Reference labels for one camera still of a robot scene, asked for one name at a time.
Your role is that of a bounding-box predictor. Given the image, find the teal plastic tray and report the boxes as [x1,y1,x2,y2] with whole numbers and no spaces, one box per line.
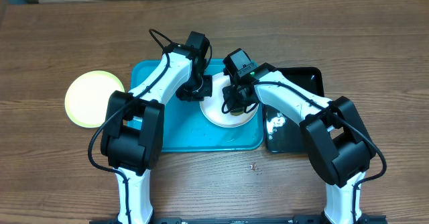
[130,56,264,152]

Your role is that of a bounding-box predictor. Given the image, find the small crumbs on table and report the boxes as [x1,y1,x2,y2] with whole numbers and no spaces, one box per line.
[249,162,262,175]

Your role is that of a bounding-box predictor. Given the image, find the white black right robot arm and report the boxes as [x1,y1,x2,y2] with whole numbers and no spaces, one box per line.
[222,48,379,223]

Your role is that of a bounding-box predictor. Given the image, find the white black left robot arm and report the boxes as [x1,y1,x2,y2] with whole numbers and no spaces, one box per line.
[97,32,212,223]

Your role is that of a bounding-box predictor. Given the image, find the black rectangular water tray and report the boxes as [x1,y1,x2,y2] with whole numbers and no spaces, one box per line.
[263,67,324,154]

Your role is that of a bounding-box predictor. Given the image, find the white plate with red squiggle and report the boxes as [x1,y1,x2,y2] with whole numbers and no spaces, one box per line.
[200,72,258,127]

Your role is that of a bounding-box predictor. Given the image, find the green yellow sponge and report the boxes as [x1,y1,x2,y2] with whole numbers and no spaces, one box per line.
[230,109,244,116]

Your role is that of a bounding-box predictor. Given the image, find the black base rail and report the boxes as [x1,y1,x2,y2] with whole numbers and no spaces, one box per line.
[89,214,388,224]

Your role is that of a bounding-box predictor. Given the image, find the yellow plate with sauce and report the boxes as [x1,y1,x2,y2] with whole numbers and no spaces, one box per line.
[64,70,124,128]

